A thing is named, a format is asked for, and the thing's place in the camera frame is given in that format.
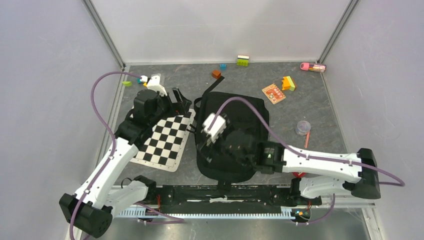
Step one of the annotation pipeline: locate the red window toy brick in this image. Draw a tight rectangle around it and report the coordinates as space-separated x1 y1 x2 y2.
292 172 306 178

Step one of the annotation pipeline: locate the black student backpack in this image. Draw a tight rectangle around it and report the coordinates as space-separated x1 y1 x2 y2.
193 76 270 191

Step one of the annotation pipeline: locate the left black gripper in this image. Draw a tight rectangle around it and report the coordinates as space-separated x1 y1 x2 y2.
149 87 192 126

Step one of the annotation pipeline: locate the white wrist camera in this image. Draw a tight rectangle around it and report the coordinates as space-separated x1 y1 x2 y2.
202 113 227 146
139 73 168 97

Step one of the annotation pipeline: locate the pink capped marker tube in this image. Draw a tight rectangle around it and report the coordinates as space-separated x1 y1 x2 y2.
300 62 327 73

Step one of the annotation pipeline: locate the purple cable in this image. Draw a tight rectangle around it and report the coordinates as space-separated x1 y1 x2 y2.
68 71 185 240
208 96 406 226

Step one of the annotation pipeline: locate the green half round block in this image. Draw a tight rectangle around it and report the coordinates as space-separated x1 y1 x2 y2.
122 81 132 87

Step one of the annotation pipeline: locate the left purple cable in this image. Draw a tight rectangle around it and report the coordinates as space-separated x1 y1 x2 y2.
68 71 185 240

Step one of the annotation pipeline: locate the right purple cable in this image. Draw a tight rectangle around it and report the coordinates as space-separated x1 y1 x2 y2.
208 96 406 226

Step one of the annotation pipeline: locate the orange green block stack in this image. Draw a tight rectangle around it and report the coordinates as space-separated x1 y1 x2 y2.
282 76 297 92

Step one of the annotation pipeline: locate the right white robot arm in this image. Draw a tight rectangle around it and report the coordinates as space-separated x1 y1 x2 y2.
196 130 381 204

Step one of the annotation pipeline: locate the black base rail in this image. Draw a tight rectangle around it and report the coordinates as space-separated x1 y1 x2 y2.
125 183 324 220

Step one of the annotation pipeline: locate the green white block stack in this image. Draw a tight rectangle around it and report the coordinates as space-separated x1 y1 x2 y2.
236 55 250 67

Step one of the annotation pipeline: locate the small orange spiral notebook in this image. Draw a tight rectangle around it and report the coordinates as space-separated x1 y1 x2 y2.
262 83 286 105

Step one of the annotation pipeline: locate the black white chessboard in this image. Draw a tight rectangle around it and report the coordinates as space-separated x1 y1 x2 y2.
130 109 195 173

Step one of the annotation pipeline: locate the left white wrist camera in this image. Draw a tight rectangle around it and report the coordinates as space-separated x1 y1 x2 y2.
139 73 168 97

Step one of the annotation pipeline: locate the small blue block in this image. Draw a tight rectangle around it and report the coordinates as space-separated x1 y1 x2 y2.
219 63 227 71

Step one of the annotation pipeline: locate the clear round glitter jar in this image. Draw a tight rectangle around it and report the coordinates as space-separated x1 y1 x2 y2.
295 120 312 136

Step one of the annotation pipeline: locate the brown orange cube block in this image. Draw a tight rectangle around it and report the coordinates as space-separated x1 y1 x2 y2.
211 69 222 80

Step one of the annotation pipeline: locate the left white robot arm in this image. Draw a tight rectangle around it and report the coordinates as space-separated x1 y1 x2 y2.
59 87 193 238

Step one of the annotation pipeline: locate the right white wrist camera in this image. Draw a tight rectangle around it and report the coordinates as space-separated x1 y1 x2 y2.
202 113 227 146

